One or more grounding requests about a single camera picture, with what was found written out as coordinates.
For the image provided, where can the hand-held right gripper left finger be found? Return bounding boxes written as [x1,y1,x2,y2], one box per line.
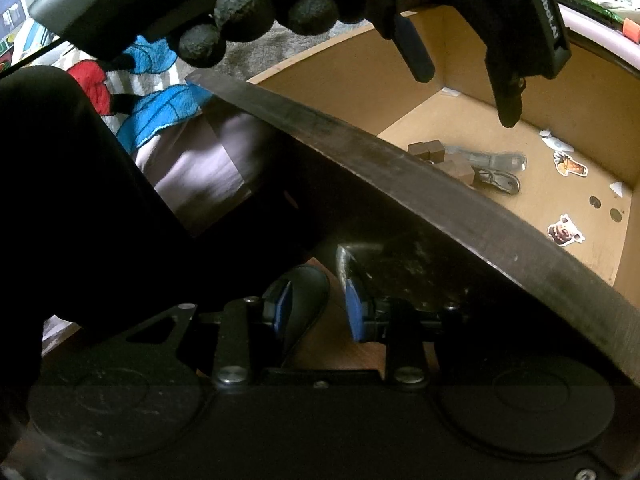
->
[125,279,296,387]

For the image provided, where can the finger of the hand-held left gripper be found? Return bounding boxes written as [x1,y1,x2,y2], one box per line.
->
[482,45,527,129]
[380,0,437,84]

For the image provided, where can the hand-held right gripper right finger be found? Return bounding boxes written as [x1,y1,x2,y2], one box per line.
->
[344,278,466,392]

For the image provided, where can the cardboard box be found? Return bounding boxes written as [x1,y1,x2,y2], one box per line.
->
[185,4,640,391]

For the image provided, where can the person's left hand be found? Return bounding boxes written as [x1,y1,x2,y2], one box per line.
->
[177,0,351,69]

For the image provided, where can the clear plastic tool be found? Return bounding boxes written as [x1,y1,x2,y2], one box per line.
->
[444,146,528,172]

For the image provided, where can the white torn sticker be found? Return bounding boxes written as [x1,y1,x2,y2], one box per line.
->
[539,129,576,154]

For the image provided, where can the large brown wooden block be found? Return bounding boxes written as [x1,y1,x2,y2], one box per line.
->
[439,154,477,190]

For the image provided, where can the orange figure sticker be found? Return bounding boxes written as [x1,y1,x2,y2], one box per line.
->
[553,152,589,179]

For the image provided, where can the small brown wooden block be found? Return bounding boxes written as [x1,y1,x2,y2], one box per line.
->
[407,141,447,165]

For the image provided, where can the printed blanket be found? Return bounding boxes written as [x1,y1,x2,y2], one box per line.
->
[47,22,281,237]

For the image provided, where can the brown animal sticker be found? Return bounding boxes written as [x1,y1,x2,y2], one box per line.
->
[547,213,586,248]

